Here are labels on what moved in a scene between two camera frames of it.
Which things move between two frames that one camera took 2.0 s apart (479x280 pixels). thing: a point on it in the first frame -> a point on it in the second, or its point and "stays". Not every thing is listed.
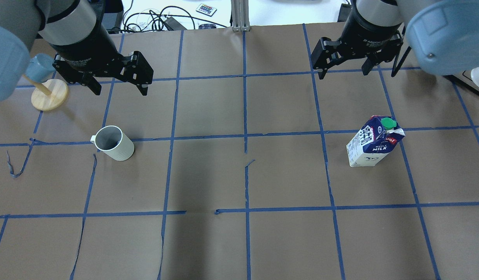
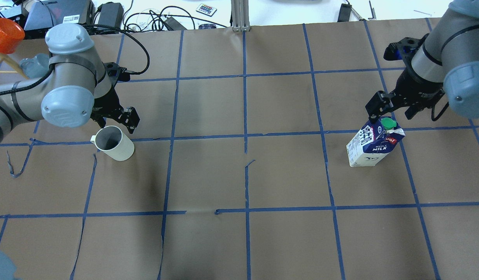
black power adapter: [171, 24] stays
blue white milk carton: [376, 140] stays
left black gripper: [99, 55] -> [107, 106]
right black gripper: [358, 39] -> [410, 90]
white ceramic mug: [111, 139] stays
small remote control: [206, 9] stays
